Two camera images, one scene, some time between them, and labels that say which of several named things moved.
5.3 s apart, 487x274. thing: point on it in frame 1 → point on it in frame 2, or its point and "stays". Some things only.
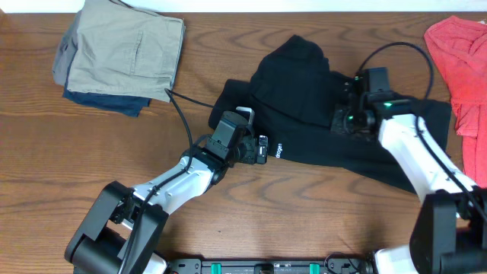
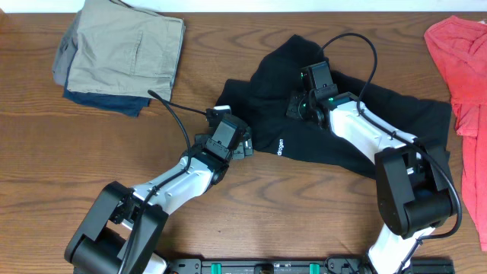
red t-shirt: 458,46 stays
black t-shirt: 294,97 stays
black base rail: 332,266 stays
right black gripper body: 348,122 → 300,106
